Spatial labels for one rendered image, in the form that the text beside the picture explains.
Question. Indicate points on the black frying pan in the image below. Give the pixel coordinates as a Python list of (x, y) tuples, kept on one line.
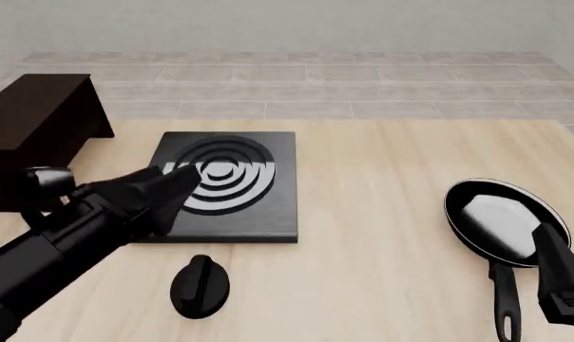
[(486, 221)]

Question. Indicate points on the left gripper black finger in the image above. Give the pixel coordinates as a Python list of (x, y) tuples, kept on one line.
[(130, 183), (170, 199)]

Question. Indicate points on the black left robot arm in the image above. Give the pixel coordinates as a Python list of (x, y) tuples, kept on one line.
[(35, 263)]

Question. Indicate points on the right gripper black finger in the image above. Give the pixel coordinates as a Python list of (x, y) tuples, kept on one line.
[(560, 256)]

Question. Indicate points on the round black stove knob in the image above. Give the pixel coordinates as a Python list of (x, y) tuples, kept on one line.
[(199, 288)]

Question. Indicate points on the flat black stove plate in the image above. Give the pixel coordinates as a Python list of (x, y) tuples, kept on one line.
[(263, 199)]

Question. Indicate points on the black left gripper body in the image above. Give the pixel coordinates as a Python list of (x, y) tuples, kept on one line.
[(109, 219)]

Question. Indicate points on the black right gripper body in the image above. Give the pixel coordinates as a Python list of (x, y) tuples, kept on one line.
[(569, 308)]

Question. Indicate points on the dark brown wooden cabinet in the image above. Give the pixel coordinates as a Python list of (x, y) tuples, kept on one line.
[(40, 121)]

